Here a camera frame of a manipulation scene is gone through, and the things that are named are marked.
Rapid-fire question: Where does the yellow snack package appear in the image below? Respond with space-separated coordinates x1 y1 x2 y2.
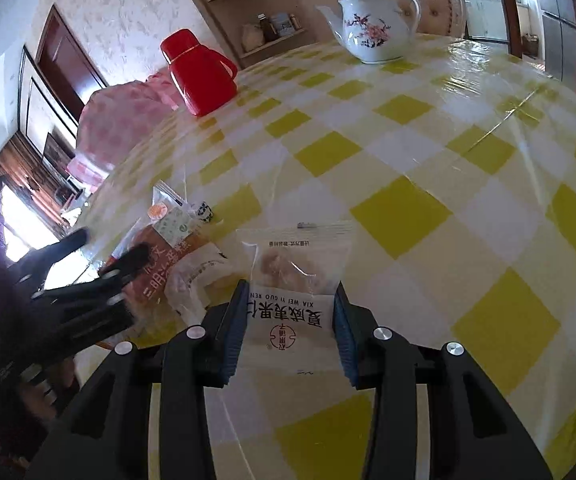
106 224 209 332

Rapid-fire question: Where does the clear bread snack packet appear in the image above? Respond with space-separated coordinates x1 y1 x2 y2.
164 243 242 325

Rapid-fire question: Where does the white nut snack packet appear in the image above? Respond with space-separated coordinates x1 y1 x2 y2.
237 222 354 375

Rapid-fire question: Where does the left hand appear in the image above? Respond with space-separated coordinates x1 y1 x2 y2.
19 356 81 430

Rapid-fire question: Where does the blue white snack bag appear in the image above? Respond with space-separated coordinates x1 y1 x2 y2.
148 181 203 247

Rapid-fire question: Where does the pink checkered chair cover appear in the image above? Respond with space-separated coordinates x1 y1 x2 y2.
67 67 185 188

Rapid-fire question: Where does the red thermos jug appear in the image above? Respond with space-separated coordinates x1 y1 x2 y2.
160 28 238 117

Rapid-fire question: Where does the yellow checkered tablecloth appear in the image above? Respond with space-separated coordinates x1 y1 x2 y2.
79 36 576 478

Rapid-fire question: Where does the white floral teapot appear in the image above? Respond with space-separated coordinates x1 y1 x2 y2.
316 0 421 65

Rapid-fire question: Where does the wooden wall shelf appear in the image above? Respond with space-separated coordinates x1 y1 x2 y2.
200 0 314 68

